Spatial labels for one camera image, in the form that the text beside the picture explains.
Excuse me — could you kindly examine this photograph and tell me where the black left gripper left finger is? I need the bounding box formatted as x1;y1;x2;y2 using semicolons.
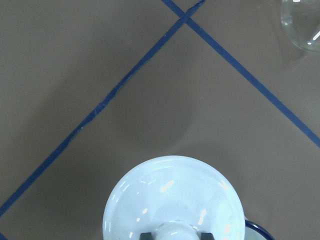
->
139;232;152;240

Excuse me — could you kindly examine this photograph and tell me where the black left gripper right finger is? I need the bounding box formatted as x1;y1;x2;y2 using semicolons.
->
200;232;214;240

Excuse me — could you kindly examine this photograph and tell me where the clear plastic funnel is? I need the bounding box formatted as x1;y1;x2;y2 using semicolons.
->
280;0;320;54

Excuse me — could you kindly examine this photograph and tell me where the white enamel cup blue rim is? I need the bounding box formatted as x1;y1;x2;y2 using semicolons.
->
244;220;275;240

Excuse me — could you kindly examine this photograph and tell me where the blue tape strip diagonal right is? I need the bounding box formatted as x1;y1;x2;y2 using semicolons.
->
186;18;320;147

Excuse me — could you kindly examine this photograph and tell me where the blue tape strip diagonal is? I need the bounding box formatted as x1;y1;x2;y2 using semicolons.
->
0;0;204;216
186;18;320;147

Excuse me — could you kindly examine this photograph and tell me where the blue tape strip diagonal left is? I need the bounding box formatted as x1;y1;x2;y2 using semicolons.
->
0;0;204;216

